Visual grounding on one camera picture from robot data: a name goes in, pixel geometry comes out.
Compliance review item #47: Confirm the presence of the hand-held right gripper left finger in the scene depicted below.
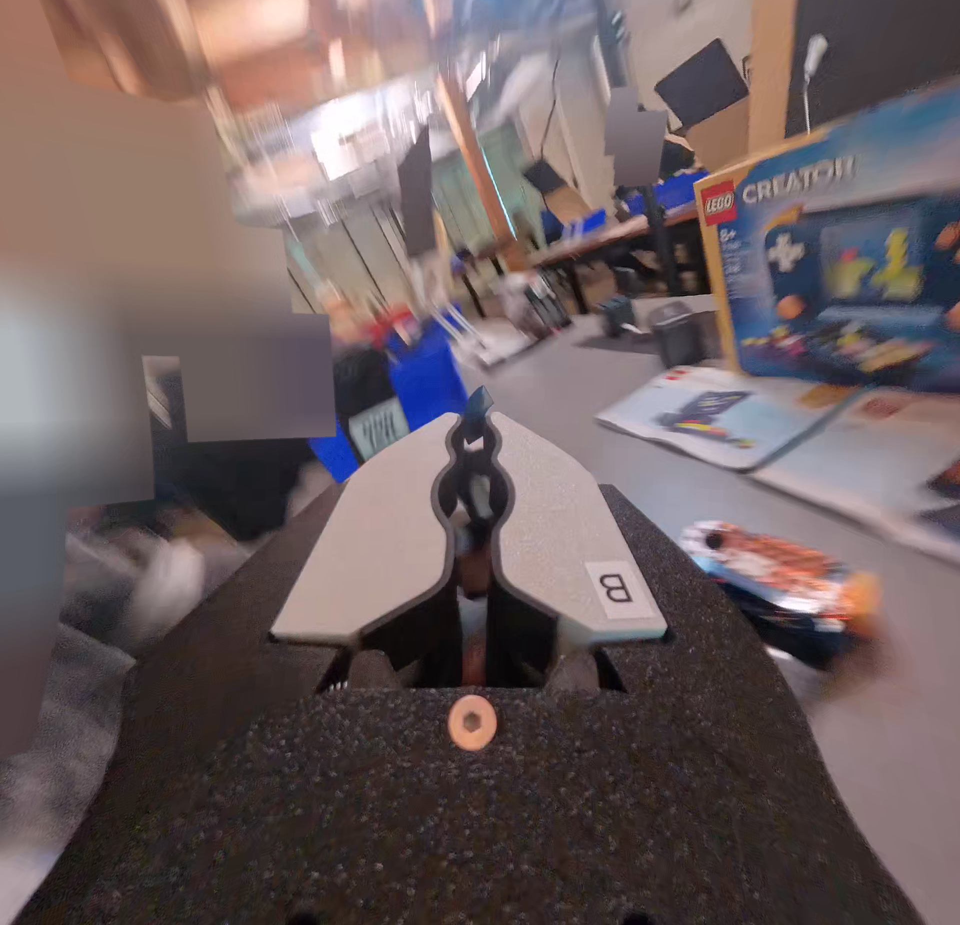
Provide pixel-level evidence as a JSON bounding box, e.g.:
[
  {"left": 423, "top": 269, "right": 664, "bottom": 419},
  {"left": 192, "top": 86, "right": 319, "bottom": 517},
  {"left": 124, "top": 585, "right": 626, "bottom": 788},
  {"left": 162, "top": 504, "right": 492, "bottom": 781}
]
[{"left": 268, "top": 412, "right": 462, "bottom": 688}]

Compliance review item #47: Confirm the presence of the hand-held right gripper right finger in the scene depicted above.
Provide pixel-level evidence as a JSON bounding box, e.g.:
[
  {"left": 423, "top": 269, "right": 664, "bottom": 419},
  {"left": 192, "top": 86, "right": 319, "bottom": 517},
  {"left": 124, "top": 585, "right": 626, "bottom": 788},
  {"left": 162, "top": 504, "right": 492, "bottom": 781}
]
[{"left": 486, "top": 412, "right": 670, "bottom": 689}]

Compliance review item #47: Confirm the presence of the curved dark blue tile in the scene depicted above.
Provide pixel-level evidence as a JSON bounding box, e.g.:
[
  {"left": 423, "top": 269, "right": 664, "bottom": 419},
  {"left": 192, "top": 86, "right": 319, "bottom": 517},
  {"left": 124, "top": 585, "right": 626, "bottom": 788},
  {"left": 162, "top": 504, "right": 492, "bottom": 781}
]
[{"left": 459, "top": 385, "right": 496, "bottom": 446}]

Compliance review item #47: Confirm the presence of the blue orange brick model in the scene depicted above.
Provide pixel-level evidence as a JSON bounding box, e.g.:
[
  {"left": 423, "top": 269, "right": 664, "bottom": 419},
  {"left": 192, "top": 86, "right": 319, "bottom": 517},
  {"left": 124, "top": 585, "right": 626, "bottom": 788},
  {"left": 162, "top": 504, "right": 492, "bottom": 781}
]
[{"left": 678, "top": 520, "right": 885, "bottom": 671}]

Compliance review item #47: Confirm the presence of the thin booklet blue figure cover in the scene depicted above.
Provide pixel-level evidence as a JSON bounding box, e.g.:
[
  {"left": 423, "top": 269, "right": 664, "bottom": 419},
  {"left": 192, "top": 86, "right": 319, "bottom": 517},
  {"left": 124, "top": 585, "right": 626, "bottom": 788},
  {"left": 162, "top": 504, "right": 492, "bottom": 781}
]
[{"left": 594, "top": 368, "right": 864, "bottom": 474}]

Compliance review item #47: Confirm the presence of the small blue storage bin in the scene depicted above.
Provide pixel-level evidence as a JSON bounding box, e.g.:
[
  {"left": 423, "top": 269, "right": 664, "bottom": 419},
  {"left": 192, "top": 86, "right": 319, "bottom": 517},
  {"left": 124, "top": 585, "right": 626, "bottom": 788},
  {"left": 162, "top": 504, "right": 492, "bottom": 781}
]
[{"left": 307, "top": 323, "right": 468, "bottom": 484}]

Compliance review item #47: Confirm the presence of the small black device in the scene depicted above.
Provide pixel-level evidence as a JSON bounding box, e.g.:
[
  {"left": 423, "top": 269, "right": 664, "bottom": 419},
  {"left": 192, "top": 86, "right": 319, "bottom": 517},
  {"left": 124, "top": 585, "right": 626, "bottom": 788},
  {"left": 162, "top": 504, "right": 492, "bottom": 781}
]
[{"left": 600, "top": 297, "right": 648, "bottom": 339}]

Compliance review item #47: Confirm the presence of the large black charger box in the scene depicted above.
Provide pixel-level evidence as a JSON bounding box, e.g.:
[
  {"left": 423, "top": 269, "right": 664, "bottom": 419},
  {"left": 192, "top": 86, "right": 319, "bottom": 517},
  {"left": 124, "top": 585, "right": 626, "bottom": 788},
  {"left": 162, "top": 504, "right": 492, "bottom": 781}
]
[{"left": 651, "top": 301, "right": 706, "bottom": 369}]

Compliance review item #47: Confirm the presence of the thin booklet purple arcade cover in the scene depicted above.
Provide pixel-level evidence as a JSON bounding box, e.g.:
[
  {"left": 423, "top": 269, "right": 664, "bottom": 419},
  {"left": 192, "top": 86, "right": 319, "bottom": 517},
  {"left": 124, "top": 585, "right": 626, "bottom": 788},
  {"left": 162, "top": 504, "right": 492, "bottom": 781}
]
[{"left": 750, "top": 387, "right": 960, "bottom": 566}]

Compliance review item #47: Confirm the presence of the black light stand pole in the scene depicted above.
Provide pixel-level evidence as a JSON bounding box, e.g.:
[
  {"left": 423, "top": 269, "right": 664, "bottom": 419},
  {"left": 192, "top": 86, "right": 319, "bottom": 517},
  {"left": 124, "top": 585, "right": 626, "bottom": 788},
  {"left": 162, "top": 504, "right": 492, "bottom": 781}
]
[{"left": 636, "top": 182, "right": 680, "bottom": 300}]

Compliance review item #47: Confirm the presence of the blue yellow toy set box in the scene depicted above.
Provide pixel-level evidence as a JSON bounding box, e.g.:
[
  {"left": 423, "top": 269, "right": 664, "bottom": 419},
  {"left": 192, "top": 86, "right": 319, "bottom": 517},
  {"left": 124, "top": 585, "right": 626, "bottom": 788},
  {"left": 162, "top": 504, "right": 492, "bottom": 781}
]
[{"left": 692, "top": 77, "right": 960, "bottom": 395}]

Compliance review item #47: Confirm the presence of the plain black flag panel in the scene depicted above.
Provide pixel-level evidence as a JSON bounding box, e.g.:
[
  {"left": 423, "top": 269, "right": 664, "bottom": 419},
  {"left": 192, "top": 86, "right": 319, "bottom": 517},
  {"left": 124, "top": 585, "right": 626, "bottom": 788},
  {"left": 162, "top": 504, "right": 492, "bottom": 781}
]
[{"left": 396, "top": 124, "right": 438, "bottom": 260}]

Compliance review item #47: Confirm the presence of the black flag with cardboard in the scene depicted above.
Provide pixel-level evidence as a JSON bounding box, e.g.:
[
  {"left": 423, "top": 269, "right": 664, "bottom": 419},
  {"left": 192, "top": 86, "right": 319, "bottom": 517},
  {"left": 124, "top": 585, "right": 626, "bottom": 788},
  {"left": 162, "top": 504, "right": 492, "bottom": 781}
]
[{"left": 652, "top": 38, "right": 751, "bottom": 169}]

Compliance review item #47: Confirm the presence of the large black foam board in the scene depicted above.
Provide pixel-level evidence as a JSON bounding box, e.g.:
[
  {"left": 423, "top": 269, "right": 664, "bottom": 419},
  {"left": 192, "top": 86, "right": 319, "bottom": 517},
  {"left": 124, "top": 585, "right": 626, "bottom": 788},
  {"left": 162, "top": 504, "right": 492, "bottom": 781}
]
[{"left": 783, "top": 0, "right": 960, "bottom": 140}]

